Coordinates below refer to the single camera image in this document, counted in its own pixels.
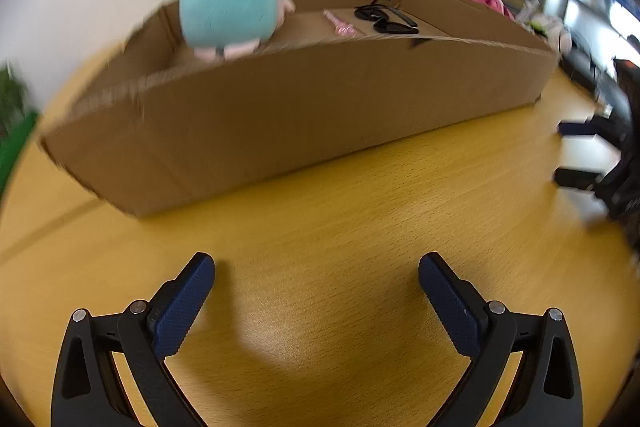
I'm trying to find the brown cardboard box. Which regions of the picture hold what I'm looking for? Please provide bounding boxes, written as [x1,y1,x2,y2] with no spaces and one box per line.
[39,0,560,219]

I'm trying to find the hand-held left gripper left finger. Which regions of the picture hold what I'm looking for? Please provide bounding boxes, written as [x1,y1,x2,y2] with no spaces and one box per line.
[50,252,216,427]

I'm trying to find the pink flower-topped pen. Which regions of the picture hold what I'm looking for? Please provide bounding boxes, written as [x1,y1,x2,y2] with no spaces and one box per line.
[322,10,362,38]

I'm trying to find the white phone stand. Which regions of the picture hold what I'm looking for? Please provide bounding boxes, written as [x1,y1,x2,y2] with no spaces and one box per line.
[520,0,573,55]

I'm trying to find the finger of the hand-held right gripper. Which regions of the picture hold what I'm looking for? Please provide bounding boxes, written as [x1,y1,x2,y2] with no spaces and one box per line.
[559,121,608,138]
[553,167,603,194]

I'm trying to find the potted green plant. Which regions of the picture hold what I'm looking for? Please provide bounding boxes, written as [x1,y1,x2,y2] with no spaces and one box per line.
[0,62,31,132]

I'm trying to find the pig plush toy teal shirt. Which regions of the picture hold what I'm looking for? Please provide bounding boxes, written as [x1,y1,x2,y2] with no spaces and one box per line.
[178,0,297,62]

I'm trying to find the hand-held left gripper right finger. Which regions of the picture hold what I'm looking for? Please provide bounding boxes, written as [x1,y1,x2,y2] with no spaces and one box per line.
[419,252,583,427]

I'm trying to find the black sunglasses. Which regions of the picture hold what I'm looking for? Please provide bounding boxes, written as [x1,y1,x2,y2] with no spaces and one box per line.
[354,0,420,36]

